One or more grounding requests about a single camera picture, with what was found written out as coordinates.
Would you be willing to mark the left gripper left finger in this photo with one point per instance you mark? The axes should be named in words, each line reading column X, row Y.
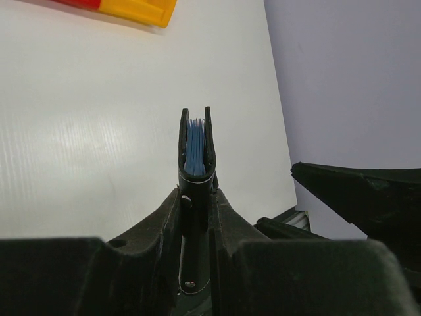
column 135, row 273

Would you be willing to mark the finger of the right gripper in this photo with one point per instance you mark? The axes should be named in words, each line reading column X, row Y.
column 276, row 230
column 383, row 203

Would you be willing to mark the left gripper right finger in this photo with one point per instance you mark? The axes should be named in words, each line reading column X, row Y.
column 253, row 275

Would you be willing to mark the black leather card holder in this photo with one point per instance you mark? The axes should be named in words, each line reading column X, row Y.
column 195, row 201

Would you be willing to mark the yellow plastic bin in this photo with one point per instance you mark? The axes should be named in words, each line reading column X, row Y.
column 155, row 13

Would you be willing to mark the red plastic bin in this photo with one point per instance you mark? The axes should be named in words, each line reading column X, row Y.
column 92, row 5

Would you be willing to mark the aluminium rail front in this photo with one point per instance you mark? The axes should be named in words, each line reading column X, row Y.
column 292, row 217

